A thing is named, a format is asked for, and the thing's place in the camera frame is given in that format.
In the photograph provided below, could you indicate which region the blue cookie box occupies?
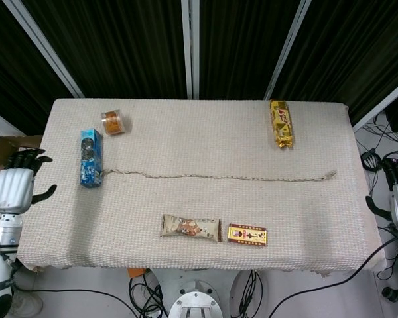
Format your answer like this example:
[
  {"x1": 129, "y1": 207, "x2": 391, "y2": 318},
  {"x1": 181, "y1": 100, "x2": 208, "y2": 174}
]
[{"x1": 79, "y1": 128, "x2": 105, "y2": 189}]

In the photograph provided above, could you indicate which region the braided jute rope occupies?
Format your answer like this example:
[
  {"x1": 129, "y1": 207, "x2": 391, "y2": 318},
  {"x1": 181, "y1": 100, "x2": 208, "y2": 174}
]
[{"x1": 101, "y1": 169, "x2": 338, "y2": 184}]

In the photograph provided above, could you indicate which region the gold yellow snack package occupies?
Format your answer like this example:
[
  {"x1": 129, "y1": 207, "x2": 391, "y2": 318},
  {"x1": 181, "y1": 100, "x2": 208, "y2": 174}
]
[{"x1": 269, "y1": 99, "x2": 295, "y2": 150}]

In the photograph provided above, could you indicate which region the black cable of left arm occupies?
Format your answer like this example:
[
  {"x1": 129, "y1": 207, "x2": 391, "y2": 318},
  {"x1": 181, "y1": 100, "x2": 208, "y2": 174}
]
[{"x1": 6, "y1": 254, "x2": 147, "y2": 318}]

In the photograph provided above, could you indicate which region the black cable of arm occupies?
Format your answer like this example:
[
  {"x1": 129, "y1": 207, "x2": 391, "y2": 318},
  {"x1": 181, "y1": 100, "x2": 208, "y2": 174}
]
[
  {"x1": 6, "y1": 254, "x2": 147, "y2": 318},
  {"x1": 268, "y1": 233, "x2": 398, "y2": 318}
]

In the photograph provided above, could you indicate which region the clear box of orange snacks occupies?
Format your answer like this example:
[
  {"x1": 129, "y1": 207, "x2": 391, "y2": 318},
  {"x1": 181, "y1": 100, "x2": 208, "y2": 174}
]
[{"x1": 100, "y1": 108, "x2": 133, "y2": 136}]

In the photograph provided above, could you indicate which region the brown cardboard box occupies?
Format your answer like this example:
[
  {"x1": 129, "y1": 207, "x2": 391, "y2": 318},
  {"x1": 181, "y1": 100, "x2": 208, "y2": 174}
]
[{"x1": 0, "y1": 134, "x2": 42, "y2": 171}]

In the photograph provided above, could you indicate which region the black device on floor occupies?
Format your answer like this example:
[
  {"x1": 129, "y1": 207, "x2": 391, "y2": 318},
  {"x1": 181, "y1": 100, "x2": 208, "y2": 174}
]
[{"x1": 360, "y1": 148, "x2": 382, "y2": 172}]

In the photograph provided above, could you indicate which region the beige textured tablecloth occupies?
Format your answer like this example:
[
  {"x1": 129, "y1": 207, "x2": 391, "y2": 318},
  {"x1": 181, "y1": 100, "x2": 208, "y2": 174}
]
[{"x1": 15, "y1": 97, "x2": 387, "y2": 278}]

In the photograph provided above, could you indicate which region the beige cartoon snack bar wrapper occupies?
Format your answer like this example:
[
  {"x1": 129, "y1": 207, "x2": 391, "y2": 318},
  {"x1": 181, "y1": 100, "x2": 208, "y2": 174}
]
[{"x1": 159, "y1": 213, "x2": 222, "y2": 244}]

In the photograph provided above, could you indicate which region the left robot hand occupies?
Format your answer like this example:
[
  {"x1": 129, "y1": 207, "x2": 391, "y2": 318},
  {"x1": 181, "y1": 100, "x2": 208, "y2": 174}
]
[{"x1": 0, "y1": 148, "x2": 58, "y2": 214}]

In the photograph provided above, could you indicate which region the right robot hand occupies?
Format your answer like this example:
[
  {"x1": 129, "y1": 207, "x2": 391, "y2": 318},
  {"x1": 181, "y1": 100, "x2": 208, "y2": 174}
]
[{"x1": 365, "y1": 157, "x2": 398, "y2": 231}]

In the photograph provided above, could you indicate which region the robot base column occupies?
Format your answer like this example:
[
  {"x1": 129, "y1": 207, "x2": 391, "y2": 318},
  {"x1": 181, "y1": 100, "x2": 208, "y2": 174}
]
[{"x1": 149, "y1": 268, "x2": 249, "y2": 318}]

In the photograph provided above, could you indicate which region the red gold rectangular packet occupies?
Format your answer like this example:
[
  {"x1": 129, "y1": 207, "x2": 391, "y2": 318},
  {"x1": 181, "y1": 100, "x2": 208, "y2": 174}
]
[{"x1": 227, "y1": 223, "x2": 269, "y2": 248}]

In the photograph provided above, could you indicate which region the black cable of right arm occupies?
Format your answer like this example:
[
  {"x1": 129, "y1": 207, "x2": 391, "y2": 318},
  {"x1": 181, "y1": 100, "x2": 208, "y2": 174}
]
[{"x1": 268, "y1": 233, "x2": 398, "y2": 318}]

